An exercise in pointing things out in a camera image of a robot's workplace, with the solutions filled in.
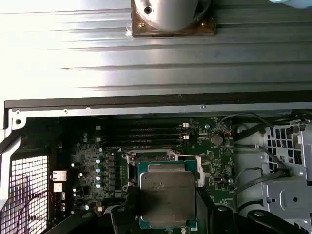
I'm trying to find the grey metal drive cage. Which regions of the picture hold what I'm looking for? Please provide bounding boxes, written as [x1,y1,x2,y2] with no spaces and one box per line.
[262,123,312,234]

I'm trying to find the silver ethernet port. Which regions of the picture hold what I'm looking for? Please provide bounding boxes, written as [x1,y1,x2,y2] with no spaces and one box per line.
[52,170,68,182]

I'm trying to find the RAM slot black clips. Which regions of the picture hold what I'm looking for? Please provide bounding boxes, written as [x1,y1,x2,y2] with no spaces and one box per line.
[101,129,186,136]
[101,140,186,148]

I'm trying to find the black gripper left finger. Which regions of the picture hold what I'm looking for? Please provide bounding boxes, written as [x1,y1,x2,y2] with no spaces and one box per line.
[43,184,141,234]

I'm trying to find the RAM slot white clips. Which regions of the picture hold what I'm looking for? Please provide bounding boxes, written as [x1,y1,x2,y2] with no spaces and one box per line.
[96,135,190,142]
[96,122,190,130]

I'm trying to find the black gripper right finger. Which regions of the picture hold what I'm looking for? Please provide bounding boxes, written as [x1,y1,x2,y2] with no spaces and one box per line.
[196,187,308,234]

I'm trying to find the CPU socket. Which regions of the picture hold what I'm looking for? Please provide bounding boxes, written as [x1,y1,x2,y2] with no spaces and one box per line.
[121,148,183,193]

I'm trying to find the round coin cell battery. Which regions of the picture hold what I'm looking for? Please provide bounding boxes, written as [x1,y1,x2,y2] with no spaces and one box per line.
[211,133,224,146]

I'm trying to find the green motherboard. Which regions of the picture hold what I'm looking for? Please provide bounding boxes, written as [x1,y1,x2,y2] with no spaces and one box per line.
[48,117,235,234]

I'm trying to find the black PC case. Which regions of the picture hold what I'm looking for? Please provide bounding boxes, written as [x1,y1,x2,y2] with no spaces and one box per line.
[0,94,312,234]

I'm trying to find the square brown base plate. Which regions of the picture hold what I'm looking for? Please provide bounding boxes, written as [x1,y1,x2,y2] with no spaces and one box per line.
[131,0,217,38]

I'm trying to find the silver green CPU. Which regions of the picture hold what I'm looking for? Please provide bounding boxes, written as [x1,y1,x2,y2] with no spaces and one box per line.
[137,160,198,230]

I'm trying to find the thin black wire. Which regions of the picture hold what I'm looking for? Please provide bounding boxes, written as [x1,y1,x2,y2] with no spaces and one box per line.
[219,112,271,127]

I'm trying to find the thick black cable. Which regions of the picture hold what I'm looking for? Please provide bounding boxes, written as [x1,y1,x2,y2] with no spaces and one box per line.
[234,168,291,213]

